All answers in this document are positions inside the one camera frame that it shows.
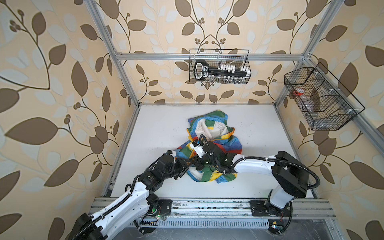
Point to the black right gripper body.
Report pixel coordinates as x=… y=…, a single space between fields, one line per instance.
x=205 y=161

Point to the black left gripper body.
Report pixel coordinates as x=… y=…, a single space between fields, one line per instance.
x=177 y=170

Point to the rainbow coloured jacket white lining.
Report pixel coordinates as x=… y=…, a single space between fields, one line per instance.
x=214 y=126

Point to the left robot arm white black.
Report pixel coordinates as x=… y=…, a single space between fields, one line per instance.
x=137 y=201

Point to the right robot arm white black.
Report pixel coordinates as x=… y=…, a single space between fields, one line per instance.
x=294 y=179

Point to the black white tool in basket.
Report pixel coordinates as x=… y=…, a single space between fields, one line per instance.
x=202 y=71

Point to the red lidded clear container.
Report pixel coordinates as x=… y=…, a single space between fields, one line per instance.
x=297 y=92

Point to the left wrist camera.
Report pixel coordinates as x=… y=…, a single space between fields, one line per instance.
x=173 y=153

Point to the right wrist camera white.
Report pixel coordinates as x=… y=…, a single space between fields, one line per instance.
x=199 y=148

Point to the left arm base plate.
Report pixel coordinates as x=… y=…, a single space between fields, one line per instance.
x=160 y=208

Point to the aluminium frame rails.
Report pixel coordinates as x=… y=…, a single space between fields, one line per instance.
x=150 y=42

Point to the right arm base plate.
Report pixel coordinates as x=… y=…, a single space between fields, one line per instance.
x=261 y=208

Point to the black wire basket back wall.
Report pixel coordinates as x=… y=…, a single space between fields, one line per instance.
x=225 y=56

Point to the black wire basket wall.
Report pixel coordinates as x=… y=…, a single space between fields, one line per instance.
x=327 y=104
x=225 y=56

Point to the black wire basket right wall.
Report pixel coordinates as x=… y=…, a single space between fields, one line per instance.
x=327 y=104

